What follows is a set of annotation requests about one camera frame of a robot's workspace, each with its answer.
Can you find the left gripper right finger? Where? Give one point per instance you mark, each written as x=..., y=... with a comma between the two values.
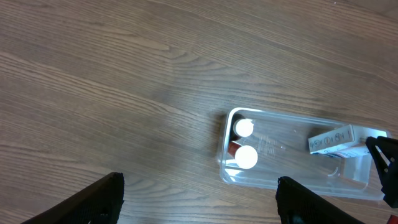
x=298, y=204

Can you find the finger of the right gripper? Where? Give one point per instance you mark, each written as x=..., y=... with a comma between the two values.
x=384, y=153

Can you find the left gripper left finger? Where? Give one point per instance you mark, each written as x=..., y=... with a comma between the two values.
x=100, y=202

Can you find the white blue plaster box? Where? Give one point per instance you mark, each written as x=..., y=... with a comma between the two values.
x=344, y=142

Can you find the orange tube white cap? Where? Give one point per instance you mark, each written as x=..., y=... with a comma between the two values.
x=245, y=156

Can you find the red Panadol box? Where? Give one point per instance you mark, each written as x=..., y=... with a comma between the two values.
x=393, y=220

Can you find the dark bottle white cap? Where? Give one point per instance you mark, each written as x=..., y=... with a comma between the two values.
x=241, y=127

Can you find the clear plastic container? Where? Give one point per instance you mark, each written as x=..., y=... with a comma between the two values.
x=281, y=141

